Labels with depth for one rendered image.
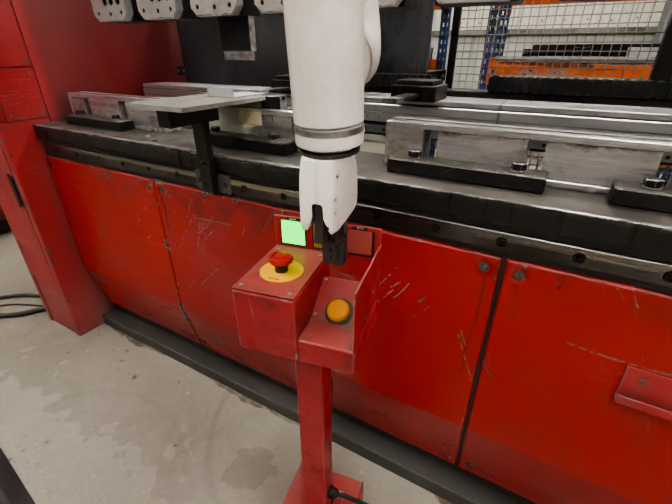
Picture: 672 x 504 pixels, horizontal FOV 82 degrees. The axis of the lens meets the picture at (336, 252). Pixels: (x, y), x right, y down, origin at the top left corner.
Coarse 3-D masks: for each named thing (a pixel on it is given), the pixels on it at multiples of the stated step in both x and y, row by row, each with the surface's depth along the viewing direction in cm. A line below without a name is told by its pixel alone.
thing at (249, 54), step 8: (232, 16) 93; (240, 16) 92; (248, 16) 91; (224, 24) 95; (232, 24) 94; (240, 24) 93; (248, 24) 92; (224, 32) 96; (232, 32) 95; (240, 32) 94; (248, 32) 93; (224, 40) 97; (232, 40) 96; (240, 40) 95; (248, 40) 94; (224, 48) 98; (232, 48) 97; (240, 48) 96; (248, 48) 95; (232, 56) 99; (240, 56) 98; (248, 56) 96
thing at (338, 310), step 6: (336, 300) 64; (342, 300) 64; (330, 306) 63; (336, 306) 63; (342, 306) 63; (348, 306) 63; (330, 312) 63; (336, 312) 63; (342, 312) 62; (348, 312) 63; (330, 318) 63; (336, 318) 62; (342, 318) 62
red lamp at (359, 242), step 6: (348, 234) 66; (354, 234) 65; (360, 234) 65; (366, 234) 65; (372, 234) 64; (348, 240) 66; (354, 240) 66; (360, 240) 65; (366, 240) 65; (372, 240) 65; (348, 246) 67; (354, 246) 66; (360, 246) 66; (366, 246) 66; (354, 252) 67; (360, 252) 67; (366, 252) 66
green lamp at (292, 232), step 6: (282, 222) 69; (288, 222) 69; (294, 222) 68; (300, 222) 68; (282, 228) 70; (288, 228) 69; (294, 228) 69; (300, 228) 68; (282, 234) 70; (288, 234) 70; (294, 234) 69; (300, 234) 69; (288, 240) 70; (294, 240) 70; (300, 240) 69
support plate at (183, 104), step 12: (180, 96) 96; (192, 96) 96; (204, 96) 96; (252, 96) 96; (264, 96) 96; (144, 108) 82; (156, 108) 80; (168, 108) 78; (180, 108) 77; (192, 108) 79; (204, 108) 81
